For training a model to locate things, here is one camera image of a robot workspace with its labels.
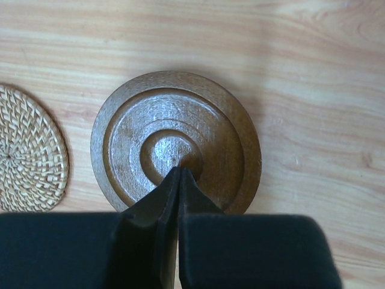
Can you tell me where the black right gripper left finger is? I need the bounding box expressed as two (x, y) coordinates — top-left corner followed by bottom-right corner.
(1, 168), (180, 288)

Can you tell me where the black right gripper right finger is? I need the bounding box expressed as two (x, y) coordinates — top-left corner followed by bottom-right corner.
(179, 169), (343, 288)

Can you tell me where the brown wooden coaster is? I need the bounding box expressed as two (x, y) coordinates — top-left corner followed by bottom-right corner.
(90, 71), (262, 213)

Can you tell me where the woven rattan coaster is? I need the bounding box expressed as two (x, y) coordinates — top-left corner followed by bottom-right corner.
(1, 84), (69, 213)

